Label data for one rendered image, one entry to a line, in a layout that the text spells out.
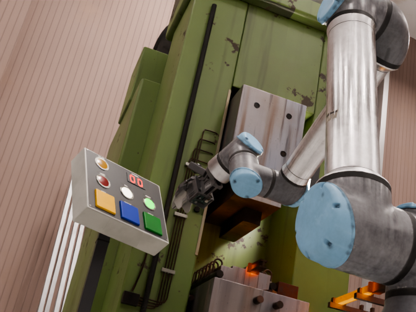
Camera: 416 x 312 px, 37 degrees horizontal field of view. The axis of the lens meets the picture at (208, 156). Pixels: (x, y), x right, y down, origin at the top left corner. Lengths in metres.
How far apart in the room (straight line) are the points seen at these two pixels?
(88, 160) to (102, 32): 5.21
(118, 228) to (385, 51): 1.00
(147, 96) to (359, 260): 2.13
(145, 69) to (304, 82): 0.98
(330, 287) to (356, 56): 1.44
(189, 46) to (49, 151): 3.88
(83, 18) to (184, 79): 4.62
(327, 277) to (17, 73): 4.74
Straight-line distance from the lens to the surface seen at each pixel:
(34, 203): 6.32
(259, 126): 2.57
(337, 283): 2.68
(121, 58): 7.19
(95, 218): 1.99
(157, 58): 3.54
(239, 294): 2.27
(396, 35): 1.59
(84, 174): 2.06
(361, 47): 1.43
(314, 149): 1.75
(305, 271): 2.62
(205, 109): 2.68
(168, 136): 2.58
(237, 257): 2.88
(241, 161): 1.80
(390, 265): 1.19
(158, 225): 2.13
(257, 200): 2.45
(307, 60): 3.02
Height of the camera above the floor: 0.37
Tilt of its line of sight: 25 degrees up
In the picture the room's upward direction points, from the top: 12 degrees clockwise
